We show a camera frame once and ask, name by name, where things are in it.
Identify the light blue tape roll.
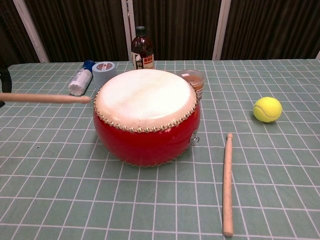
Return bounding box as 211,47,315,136
91,61,117,90

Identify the wooden drumstick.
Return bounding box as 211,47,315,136
222,132,234,237
0,92,92,105

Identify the dark pleated curtain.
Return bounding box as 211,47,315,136
0,0,320,72

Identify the green grid tablecloth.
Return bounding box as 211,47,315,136
0,58,320,240

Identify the white frame post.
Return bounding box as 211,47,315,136
212,0,232,61
121,0,137,62
12,0,50,64

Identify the red drum with white skin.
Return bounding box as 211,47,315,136
92,69,201,168

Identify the brown bottle with white label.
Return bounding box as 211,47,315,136
130,25,155,71

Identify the white tube with blue cap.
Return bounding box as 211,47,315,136
68,59,96,97

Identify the yellow tennis ball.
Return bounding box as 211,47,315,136
252,96,283,123

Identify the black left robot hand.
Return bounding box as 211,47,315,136
0,62,13,109

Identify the clear jar with amber content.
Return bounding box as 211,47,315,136
177,69,206,101

